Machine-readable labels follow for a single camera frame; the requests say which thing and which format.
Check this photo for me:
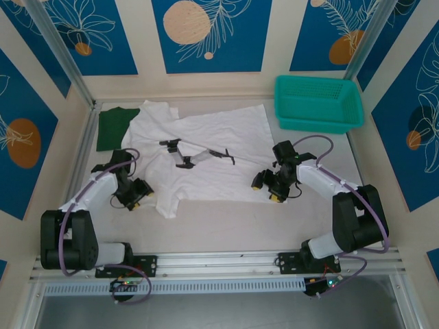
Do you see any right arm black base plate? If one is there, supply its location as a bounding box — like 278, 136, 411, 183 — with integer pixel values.
278, 251, 342, 276

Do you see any white t-shirt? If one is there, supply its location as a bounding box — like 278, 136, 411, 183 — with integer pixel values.
121, 99, 289, 221

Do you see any blue floral wall panel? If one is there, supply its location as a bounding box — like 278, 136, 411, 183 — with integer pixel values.
289, 0, 381, 73
0, 0, 72, 99
0, 47, 60, 221
371, 30, 439, 214
34, 0, 139, 77
356, 0, 439, 93
152, 0, 274, 74

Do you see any grey metal panel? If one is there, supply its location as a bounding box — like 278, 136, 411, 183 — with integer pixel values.
32, 273, 418, 329

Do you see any teal plastic basket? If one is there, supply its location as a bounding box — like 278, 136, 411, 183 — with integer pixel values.
274, 75, 366, 136

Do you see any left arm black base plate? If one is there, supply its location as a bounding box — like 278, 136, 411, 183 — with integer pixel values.
95, 254, 158, 279

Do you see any grey slotted cable duct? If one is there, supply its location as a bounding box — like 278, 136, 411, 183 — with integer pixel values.
43, 277, 307, 297

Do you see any aluminium side rail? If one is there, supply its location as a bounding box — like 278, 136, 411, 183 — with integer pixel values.
49, 102, 102, 255

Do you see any green folded t-shirt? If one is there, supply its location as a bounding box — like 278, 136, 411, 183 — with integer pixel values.
95, 106, 142, 153

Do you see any aluminium frame post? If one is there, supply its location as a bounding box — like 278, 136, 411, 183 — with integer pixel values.
23, 0, 100, 110
335, 0, 399, 102

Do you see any aluminium mounting rail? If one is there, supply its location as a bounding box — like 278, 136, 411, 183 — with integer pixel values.
29, 246, 409, 282

